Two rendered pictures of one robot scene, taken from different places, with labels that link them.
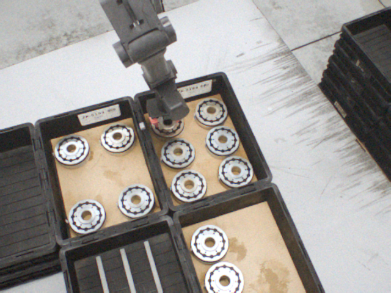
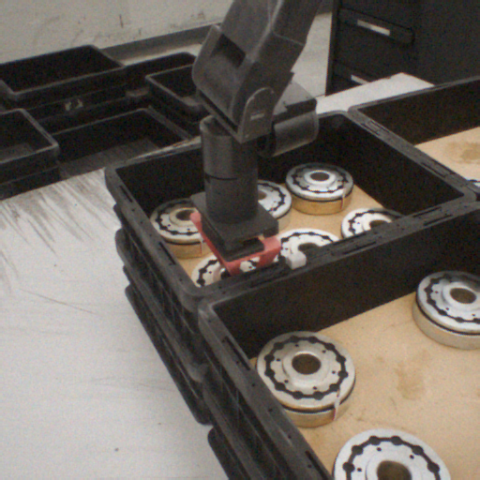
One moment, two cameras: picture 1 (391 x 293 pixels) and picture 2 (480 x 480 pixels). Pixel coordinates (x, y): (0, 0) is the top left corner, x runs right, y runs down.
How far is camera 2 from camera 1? 1.25 m
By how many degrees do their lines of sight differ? 61
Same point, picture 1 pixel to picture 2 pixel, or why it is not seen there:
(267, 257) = (443, 158)
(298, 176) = not seen: hidden behind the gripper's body
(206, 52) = not seen: outside the picture
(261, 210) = not seen: hidden behind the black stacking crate
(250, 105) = (109, 251)
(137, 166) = (362, 333)
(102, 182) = (440, 397)
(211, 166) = (309, 223)
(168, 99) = (292, 97)
